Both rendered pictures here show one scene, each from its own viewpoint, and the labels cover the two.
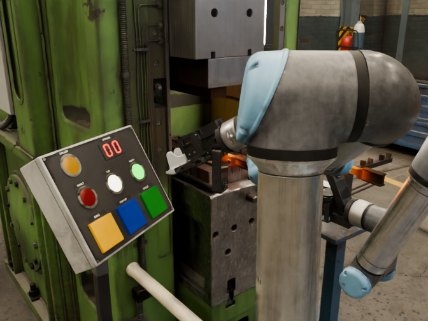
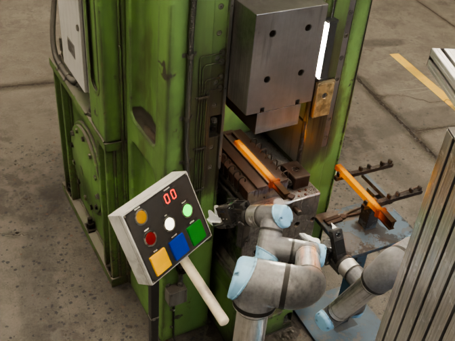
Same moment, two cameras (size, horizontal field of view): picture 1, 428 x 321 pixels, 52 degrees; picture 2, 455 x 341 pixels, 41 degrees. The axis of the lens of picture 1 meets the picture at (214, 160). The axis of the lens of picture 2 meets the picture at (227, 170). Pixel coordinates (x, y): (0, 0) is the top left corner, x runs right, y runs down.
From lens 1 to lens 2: 1.21 m
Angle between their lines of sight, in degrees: 19
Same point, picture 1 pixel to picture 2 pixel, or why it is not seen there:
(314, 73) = (262, 285)
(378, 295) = not seen: hidden behind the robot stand
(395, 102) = (297, 303)
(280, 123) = (244, 301)
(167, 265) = (207, 247)
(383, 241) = (342, 305)
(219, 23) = (270, 86)
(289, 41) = (349, 66)
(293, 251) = not seen: outside the picture
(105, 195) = (162, 235)
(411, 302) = not seen: hidden behind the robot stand
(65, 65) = (138, 75)
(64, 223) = (134, 256)
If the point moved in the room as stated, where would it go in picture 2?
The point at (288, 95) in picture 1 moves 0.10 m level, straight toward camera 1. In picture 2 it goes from (248, 292) to (235, 321)
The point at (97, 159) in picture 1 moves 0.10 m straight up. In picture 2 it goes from (158, 208) to (158, 185)
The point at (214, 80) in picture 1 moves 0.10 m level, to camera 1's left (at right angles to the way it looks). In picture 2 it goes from (261, 128) to (235, 124)
